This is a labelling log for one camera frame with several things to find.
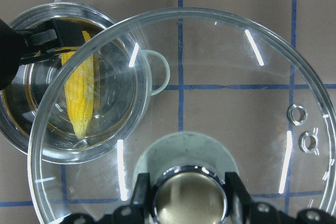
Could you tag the glass pot lid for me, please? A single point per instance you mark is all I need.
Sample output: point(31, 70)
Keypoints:
point(239, 99)

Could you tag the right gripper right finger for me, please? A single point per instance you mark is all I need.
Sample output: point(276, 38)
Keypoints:
point(241, 207)

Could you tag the pale green electric pot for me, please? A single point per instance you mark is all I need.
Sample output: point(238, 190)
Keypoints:
point(126, 77)

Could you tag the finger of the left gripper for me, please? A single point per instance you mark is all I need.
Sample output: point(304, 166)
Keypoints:
point(54, 35)

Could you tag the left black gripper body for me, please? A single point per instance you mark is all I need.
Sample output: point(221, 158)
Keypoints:
point(12, 49)

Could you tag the yellow corn cob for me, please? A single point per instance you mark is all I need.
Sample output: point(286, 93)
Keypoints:
point(79, 95)

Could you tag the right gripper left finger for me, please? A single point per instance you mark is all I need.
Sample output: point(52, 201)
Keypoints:
point(135, 212)

